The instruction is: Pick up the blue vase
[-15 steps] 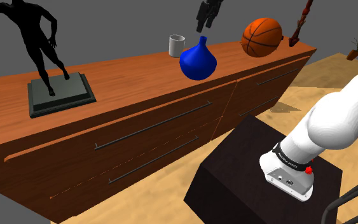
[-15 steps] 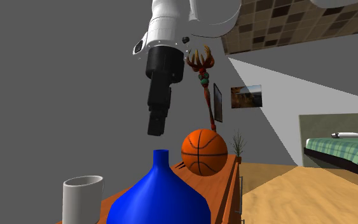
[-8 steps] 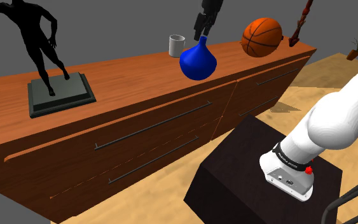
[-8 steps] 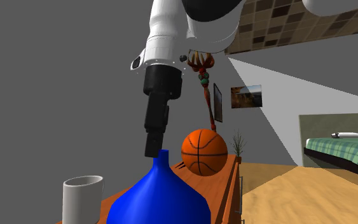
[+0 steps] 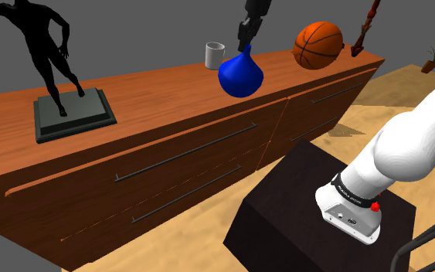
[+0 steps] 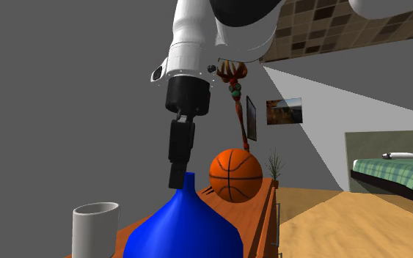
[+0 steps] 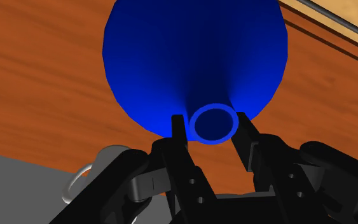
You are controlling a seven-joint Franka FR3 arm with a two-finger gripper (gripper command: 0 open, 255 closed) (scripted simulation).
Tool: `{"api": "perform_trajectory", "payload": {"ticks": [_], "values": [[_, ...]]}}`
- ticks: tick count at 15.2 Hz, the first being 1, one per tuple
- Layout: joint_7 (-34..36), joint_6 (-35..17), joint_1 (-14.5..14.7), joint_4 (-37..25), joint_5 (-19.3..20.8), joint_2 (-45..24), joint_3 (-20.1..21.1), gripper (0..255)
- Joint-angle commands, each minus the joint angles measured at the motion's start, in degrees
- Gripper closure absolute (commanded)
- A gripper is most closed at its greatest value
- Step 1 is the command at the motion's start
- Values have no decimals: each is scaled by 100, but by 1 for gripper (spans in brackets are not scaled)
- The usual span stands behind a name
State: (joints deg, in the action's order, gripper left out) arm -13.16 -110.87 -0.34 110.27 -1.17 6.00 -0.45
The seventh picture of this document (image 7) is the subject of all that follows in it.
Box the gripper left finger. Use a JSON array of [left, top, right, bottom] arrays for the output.
[[49, 114, 217, 224]]

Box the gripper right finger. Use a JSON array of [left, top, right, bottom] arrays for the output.
[[230, 111, 358, 224]]

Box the blue vase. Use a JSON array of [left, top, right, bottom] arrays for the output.
[[102, 0, 289, 146]]

